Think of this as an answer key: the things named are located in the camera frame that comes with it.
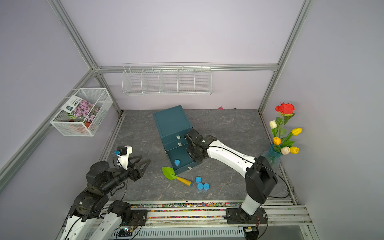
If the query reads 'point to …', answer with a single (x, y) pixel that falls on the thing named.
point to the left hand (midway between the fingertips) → (146, 160)
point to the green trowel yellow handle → (169, 173)
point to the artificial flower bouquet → (281, 135)
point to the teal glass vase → (272, 155)
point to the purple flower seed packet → (82, 108)
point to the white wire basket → (68, 124)
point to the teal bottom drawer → (180, 159)
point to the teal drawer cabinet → (174, 125)
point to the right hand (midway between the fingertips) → (187, 152)
